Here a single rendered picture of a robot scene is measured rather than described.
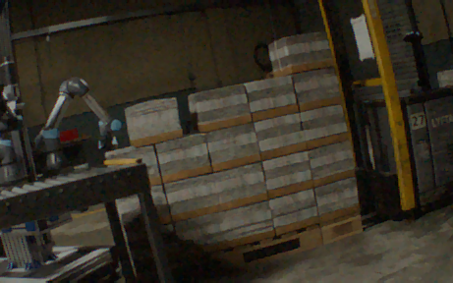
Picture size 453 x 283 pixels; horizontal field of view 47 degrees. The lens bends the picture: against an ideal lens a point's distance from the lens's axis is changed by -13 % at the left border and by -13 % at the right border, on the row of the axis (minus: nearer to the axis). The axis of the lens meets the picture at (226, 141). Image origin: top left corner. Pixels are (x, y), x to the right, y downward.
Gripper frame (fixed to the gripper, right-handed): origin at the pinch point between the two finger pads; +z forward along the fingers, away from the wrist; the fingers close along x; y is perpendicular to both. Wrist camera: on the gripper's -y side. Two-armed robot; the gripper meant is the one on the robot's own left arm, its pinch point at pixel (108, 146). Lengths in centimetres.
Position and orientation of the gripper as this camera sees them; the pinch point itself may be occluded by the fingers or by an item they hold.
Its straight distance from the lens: 371.7
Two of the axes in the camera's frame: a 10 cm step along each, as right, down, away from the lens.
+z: 2.1, 0.3, -9.8
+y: -2.0, -9.8, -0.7
